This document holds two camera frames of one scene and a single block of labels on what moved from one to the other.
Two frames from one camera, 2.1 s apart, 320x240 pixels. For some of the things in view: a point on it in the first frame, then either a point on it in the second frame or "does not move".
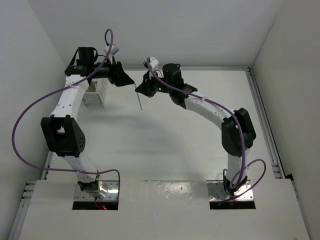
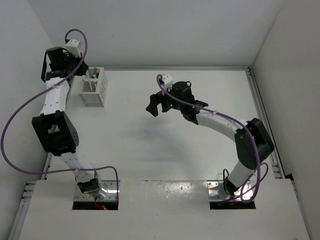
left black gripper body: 107,71 -> 71,62
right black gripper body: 153,85 -> 168,103
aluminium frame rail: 276,167 does not move
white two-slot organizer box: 96,95 does not move
